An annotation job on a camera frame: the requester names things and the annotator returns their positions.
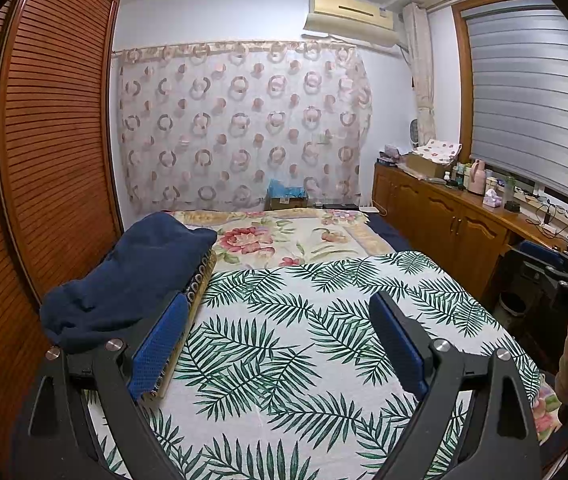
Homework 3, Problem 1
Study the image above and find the beige wall air conditioner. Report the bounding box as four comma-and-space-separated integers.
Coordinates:
304, 0, 397, 51

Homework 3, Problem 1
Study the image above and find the circle-patterned sheer curtain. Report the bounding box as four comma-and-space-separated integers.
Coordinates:
114, 40, 375, 213

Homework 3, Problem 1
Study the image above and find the palm leaf bed sheet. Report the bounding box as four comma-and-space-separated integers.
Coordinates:
84, 250, 544, 480

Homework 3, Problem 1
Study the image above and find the pink thermos bottle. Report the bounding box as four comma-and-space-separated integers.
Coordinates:
466, 159, 487, 195

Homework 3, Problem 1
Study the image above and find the trash bin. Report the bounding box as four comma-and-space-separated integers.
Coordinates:
501, 290, 530, 317

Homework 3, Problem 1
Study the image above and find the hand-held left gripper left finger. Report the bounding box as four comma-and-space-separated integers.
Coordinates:
11, 292, 189, 480

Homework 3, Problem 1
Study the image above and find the brown louvered wardrobe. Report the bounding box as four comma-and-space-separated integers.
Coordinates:
0, 0, 125, 461

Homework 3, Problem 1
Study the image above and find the wooden sideboard cabinet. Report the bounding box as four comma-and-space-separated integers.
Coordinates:
373, 160, 568, 311

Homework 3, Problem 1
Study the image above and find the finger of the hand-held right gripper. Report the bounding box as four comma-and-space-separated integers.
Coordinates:
516, 259, 568, 293
518, 239, 568, 273

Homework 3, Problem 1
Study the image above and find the blue plastic bag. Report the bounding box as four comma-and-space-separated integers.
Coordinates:
268, 180, 307, 200

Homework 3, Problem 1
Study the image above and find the white floral cloth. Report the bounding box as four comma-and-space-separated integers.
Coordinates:
411, 139, 463, 165

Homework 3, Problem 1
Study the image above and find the navy printed T-shirt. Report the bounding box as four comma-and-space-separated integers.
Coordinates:
39, 211, 219, 354

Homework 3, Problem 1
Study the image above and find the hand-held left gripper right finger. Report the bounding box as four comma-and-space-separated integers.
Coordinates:
369, 291, 542, 480

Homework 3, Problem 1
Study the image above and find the navy medallion-patterned pillow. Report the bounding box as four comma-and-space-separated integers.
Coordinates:
139, 247, 217, 403

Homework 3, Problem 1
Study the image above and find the tied beige window curtain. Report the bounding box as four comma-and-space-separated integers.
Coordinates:
403, 2, 437, 149

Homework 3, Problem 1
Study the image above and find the navy bed sheet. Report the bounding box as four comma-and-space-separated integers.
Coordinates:
366, 214, 413, 254

